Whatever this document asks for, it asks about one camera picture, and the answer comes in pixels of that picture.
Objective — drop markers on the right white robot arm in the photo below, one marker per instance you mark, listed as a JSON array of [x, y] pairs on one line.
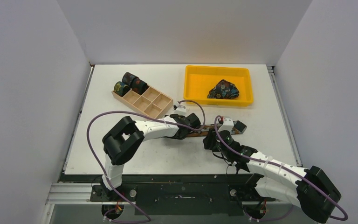
[[307, 188]]

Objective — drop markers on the dark floral folded tie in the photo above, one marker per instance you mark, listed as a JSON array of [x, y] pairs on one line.
[[224, 90]]

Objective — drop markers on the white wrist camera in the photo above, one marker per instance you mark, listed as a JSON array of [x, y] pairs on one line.
[[227, 124], [179, 110]]

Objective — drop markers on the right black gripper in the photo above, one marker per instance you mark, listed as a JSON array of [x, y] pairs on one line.
[[214, 136]]

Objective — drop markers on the orange grey floral tie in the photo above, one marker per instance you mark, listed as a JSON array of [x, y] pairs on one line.
[[238, 128]]

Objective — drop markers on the aluminium frame rail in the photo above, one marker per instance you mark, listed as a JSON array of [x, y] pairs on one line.
[[66, 194]]

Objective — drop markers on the yellow plastic bin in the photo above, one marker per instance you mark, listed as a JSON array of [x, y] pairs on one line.
[[199, 80]]

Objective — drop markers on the red patterned rolled tie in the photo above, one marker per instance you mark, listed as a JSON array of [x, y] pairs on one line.
[[139, 86]]

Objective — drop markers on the dark rolled tie rear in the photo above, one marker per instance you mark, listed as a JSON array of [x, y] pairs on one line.
[[129, 78]]

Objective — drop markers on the wooden compartment tray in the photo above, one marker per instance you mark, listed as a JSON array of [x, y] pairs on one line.
[[151, 103]]

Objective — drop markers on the yellow floral rolled tie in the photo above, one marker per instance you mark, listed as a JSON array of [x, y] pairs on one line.
[[121, 89]]

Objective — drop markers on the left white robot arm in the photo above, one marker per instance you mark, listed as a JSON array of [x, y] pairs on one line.
[[123, 140]]

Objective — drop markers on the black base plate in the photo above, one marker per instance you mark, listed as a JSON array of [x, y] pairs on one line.
[[194, 194]]

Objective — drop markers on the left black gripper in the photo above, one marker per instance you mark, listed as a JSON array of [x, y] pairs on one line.
[[171, 137]]

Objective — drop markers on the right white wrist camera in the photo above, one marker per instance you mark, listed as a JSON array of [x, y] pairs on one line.
[[227, 124]]

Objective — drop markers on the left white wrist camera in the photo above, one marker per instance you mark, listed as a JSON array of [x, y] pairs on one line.
[[179, 110]]

